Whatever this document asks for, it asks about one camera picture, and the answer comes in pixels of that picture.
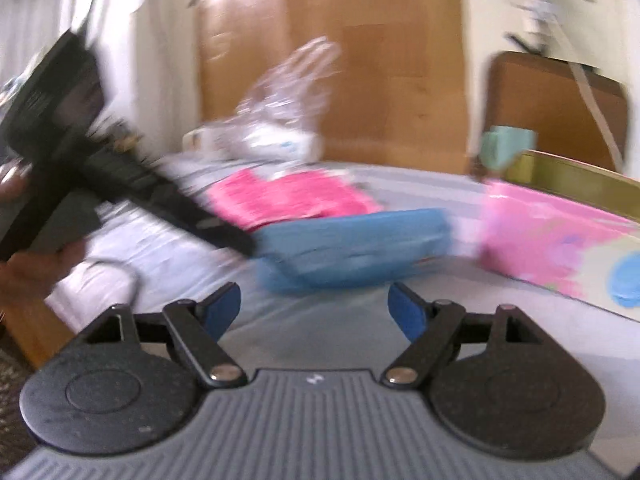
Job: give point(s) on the pink knitted cloth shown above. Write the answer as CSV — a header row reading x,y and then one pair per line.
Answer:
x,y
290,200

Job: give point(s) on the pink tin box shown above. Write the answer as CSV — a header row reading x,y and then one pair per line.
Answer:
x,y
550,245

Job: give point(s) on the blue plastic case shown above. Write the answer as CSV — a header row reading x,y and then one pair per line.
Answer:
x,y
350,250

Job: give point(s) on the white plastic bottle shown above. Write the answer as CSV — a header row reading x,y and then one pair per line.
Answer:
x,y
270,145

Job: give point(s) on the person's left hand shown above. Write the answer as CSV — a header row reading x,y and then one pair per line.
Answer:
x,y
35,275

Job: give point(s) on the wooden board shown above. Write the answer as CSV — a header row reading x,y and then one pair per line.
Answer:
x,y
375,60

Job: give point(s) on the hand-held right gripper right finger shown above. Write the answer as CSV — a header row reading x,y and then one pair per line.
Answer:
x,y
405,310

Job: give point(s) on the green mug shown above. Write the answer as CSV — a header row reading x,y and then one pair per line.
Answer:
x,y
507,147

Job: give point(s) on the clear plastic bag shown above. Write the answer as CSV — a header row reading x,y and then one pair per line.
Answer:
x,y
290,90

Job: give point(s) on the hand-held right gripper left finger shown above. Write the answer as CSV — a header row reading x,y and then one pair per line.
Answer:
x,y
222,307

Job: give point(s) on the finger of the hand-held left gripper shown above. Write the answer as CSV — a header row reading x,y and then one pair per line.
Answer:
x,y
190,215

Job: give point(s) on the brown woven chair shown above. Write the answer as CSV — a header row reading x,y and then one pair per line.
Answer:
x,y
540,100

